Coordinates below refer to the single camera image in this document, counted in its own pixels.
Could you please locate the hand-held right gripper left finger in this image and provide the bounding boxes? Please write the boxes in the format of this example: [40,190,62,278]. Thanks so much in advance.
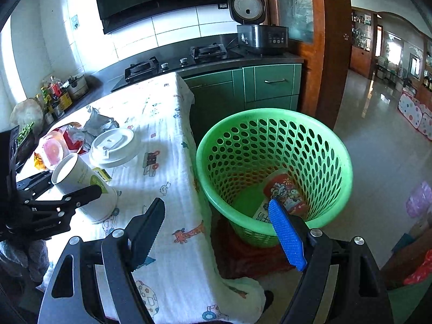
[38,197,166,324]

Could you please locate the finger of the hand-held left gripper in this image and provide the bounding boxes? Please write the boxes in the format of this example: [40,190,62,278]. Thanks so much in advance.
[23,185,102,215]
[16,171,54,195]

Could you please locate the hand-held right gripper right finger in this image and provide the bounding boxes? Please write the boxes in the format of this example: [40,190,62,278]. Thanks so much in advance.
[268,198,394,324]

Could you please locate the white paper cup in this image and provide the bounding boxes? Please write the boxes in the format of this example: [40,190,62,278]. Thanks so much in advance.
[50,153,119,224]

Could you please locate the green perforated plastic basket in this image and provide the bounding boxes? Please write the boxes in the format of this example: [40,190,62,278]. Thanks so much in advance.
[196,108,353,248]

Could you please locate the grey tissue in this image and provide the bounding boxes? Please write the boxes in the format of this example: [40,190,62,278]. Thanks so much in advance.
[83,105,120,142]

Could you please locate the person's left hand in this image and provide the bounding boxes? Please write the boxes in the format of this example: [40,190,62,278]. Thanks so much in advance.
[0,239,50,282]

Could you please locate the small yellow box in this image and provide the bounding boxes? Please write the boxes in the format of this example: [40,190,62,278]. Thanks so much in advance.
[93,167,112,183]

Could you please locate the pink clear plastic container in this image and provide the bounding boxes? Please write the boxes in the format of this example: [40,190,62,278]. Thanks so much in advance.
[35,126,73,171]

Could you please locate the red cartoon snack packet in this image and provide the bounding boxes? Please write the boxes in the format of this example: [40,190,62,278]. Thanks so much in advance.
[252,172,308,223]

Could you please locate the red plastic stool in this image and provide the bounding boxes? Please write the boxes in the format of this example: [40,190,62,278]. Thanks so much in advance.
[211,216,298,281]

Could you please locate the green vegetables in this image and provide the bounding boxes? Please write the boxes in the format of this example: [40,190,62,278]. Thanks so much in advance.
[17,121,36,142]

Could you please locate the red crumpled wrapper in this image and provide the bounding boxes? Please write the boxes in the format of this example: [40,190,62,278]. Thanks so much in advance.
[62,128,92,154]

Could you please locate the white plastic cup lid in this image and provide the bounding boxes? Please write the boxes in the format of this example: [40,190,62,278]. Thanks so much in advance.
[88,127,140,169]

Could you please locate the beige round board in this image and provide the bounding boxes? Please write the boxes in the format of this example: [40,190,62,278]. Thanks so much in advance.
[10,99,44,129]

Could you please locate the yellow tin can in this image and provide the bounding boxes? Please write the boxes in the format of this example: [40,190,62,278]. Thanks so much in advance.
[56,93,73,113]

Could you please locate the metal pot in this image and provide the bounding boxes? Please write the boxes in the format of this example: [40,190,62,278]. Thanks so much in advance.
[66,74,90,100]

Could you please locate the printed white table cloth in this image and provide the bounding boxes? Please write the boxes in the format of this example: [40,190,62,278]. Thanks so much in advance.
[35,72,267,324]

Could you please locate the brown cardboard box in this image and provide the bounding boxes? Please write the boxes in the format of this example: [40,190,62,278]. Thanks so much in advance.
[381,219,432,287]

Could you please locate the pink plastic bag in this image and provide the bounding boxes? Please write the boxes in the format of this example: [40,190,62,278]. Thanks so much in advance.
[406,180,432,220]

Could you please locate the red plastic bag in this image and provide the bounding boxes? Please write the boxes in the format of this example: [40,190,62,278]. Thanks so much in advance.
[403,260,432,286]

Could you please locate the green kitchen cabinet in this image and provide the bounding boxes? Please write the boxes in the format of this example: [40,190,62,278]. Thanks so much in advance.
[182,63,302,149]

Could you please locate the black gas stove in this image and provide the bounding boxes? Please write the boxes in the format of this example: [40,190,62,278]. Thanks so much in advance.
[111,43,244,92]

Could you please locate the polka dot play fence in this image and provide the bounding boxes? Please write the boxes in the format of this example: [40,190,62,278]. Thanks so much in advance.
[397,91,432,140]

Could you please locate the wooden door with glass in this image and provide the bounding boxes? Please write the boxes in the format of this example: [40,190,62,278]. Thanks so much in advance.
[256,0,352,130]

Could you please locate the wooden display cabinet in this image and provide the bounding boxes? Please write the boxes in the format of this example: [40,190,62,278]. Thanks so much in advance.
[349,9,374,73]

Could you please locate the black rice cooker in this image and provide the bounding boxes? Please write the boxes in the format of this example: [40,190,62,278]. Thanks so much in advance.
[228,0,289,58]

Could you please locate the wooden wall shelf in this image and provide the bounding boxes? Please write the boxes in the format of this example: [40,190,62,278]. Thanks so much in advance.
[418,34,432,109]

